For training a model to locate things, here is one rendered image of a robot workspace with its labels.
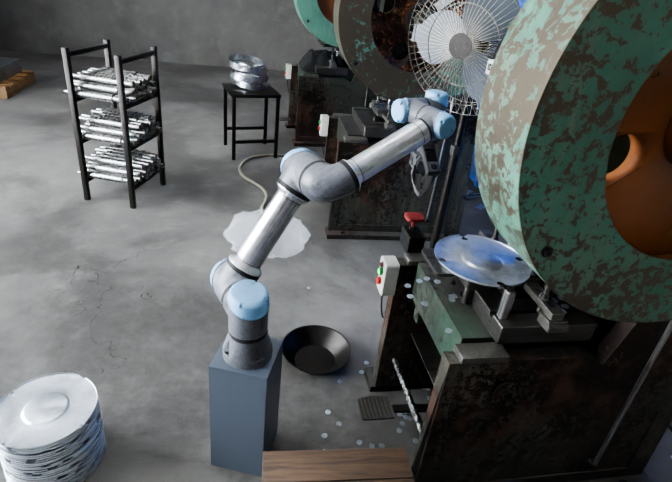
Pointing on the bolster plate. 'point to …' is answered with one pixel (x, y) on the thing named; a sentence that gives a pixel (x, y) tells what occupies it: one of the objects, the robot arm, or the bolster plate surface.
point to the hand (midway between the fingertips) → (420, 193)
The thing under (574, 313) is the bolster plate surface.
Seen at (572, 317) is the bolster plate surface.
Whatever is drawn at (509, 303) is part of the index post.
